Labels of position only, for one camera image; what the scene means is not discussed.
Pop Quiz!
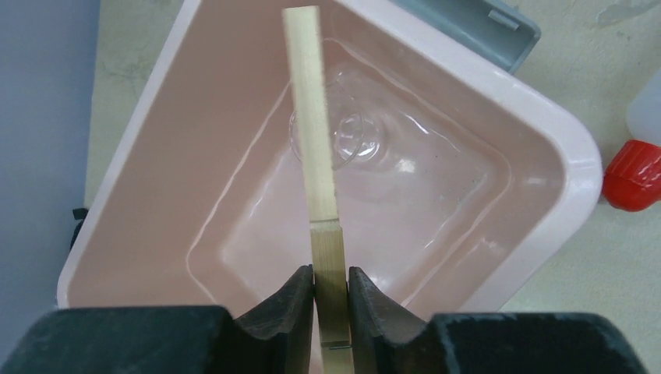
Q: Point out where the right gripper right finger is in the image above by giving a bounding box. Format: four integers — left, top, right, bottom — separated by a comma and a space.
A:
348, 266, 647, 373

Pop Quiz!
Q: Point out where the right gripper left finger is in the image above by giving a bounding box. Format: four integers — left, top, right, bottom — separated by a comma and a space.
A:
1, 266, 313, 373

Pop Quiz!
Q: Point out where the pink plastic bin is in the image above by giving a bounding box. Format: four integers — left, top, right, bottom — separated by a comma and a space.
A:
57, 1, 602, 319

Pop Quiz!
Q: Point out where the white squeeze bottle red cap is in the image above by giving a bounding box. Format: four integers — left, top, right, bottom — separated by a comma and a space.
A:
602, 72, 660, 212

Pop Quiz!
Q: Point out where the wooden stick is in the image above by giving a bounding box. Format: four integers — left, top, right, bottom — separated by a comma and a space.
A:
282, 6, 354, 373

